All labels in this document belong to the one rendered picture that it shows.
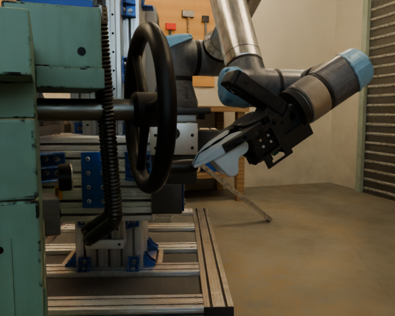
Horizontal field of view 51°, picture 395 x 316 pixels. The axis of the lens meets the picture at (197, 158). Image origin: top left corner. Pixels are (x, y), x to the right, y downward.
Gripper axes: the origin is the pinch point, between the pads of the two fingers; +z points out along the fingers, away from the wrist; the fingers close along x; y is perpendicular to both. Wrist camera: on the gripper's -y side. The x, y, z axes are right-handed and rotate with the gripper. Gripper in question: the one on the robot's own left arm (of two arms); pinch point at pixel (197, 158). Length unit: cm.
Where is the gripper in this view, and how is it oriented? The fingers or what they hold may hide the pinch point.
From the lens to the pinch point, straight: 66.2
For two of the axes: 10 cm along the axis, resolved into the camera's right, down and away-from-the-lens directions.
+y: 4.7, 8.4, 2.7
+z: -8.1, 5.3, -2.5
